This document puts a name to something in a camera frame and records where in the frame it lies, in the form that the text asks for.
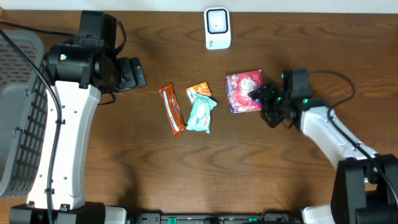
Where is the purple red snack pack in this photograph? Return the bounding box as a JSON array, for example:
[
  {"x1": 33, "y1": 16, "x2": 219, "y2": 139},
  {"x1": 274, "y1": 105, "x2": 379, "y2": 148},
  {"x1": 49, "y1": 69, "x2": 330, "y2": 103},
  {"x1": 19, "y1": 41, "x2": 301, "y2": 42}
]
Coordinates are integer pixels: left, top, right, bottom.
[{"x1": 226, "y1": 70, "x2": 264, "y2": 113}]

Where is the orange small snack packet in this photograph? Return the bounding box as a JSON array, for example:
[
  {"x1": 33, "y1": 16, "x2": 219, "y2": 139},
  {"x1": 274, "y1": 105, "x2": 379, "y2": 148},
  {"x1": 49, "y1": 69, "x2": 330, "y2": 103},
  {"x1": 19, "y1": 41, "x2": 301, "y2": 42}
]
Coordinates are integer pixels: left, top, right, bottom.
[{"x1": 186, "y1": 82, "x2": 211, "y2": 104}]

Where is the orange brown snack bar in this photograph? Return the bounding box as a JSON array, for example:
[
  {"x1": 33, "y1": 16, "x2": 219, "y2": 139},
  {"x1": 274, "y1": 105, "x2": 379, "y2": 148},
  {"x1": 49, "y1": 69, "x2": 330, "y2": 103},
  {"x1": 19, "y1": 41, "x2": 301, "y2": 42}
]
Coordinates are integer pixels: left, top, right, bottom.
[{"x1": 159, "y1": 83, "x2": 186, "y2": 136}]

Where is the teal snack packet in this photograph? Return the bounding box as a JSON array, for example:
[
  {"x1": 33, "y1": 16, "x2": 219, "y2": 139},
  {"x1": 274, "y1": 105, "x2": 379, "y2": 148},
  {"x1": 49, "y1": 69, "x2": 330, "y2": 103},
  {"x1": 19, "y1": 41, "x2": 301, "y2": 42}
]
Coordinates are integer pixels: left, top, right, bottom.
[{"x1": 186, "y1": 93, "x2": 217, "y2": 134}]

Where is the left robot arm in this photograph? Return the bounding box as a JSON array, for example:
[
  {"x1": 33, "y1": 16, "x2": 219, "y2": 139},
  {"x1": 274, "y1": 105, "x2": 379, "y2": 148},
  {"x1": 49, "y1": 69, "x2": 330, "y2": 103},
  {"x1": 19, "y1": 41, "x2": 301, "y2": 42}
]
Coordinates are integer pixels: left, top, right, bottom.
[{"x1": 10, "y1": 44, "x2": 146, "y2": 223}]

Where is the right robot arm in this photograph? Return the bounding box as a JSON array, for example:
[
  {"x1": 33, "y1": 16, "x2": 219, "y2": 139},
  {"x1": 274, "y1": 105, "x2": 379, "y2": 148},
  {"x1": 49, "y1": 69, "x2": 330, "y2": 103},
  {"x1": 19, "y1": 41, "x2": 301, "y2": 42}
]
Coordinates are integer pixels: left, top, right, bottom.
[{"x1": 248, "y1": 68, "x2": 397, "y2": 224}]

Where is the white barcode scanner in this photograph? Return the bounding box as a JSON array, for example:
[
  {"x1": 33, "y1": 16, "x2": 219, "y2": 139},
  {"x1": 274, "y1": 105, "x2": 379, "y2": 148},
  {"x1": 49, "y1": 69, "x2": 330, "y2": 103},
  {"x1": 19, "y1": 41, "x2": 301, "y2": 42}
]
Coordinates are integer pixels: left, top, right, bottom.
[{"x1": 203, "y1": 7, "x2": 231, "y2": 50}]

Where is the grey plastic mesh basket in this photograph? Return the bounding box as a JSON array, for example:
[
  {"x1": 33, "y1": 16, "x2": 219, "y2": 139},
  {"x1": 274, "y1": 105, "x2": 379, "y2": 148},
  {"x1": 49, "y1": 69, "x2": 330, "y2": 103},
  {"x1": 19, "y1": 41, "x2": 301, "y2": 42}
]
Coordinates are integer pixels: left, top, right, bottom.
[{"x1": 1, "y1": 39, "x2": 47, "y2": 198}]

